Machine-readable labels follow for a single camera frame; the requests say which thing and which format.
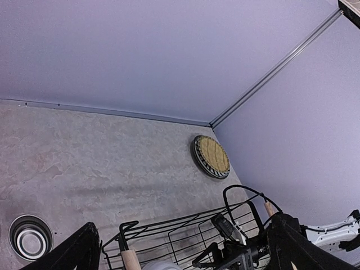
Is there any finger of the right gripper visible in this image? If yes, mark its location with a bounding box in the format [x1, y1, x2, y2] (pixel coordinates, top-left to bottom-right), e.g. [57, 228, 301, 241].
[192, 242, 223, 267]

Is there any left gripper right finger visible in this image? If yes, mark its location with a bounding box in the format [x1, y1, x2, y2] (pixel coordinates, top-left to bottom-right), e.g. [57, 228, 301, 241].
[267, 215, 356, 269]

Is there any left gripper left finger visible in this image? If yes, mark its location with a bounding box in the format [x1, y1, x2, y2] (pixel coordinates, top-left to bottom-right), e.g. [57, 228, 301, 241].
[22, 222, 101, 270]

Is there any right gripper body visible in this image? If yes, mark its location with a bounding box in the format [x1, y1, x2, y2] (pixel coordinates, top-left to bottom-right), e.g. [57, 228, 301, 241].
[222, 241, 269, 269]

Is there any plain white bowl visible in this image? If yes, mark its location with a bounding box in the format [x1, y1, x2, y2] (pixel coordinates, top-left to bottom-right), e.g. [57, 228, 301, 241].
[142, 260, 182, 270]

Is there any white brown ceramic cup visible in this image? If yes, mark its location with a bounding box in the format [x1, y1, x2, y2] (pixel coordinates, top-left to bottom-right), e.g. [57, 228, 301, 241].
[8, 214, 53, 262]

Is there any black white striped plate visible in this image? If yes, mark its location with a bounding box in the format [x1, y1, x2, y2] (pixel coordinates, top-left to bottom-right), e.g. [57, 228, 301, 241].
[192, 135, 231, 177]

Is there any grey deer pattern plate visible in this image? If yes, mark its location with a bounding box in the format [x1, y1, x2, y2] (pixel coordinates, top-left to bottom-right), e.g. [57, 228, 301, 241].
[190, 134, 230, 181]

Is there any yellow woven bamboo tray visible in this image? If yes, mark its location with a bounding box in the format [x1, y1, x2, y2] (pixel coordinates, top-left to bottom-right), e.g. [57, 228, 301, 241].
[199, 136, 230, 173]

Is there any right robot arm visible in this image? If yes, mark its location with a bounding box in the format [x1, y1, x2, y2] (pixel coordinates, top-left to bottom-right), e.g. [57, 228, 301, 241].
[192, 210, 359, 269]

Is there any black wire dish rack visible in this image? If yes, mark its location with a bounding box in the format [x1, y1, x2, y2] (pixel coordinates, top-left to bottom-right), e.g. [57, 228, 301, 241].
[102, 199, 263, 269]

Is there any right wooden rack handle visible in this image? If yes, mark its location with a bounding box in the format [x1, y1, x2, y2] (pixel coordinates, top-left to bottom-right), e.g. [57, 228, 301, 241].
[264, 201, 276, 217]

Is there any wooden rack handle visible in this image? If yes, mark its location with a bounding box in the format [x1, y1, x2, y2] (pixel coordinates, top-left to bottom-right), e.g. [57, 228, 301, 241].
[121, 249, 141, 270]
[264, 201, 276, 217]

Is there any left wooden rack handle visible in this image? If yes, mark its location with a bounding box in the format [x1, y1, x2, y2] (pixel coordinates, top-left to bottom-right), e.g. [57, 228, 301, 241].
[121, 249, 141, 270]

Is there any right aluminium corner post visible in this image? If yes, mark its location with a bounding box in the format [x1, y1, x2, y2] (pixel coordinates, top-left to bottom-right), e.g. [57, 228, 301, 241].
[209, 8, 343, 129]

